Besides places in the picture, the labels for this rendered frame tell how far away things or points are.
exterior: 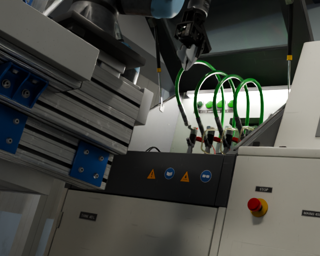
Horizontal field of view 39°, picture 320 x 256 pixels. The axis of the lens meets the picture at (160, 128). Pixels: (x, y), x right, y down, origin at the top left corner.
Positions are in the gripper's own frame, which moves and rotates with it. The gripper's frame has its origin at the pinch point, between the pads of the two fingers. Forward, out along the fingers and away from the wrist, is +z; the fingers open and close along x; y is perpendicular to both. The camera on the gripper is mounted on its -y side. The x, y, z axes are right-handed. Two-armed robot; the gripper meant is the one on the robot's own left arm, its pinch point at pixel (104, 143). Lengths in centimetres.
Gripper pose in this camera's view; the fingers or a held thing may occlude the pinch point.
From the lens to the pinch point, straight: 173.7
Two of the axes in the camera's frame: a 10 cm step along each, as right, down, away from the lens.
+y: 5.6, 3.8, 7.3
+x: -7.9, 0.0, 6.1
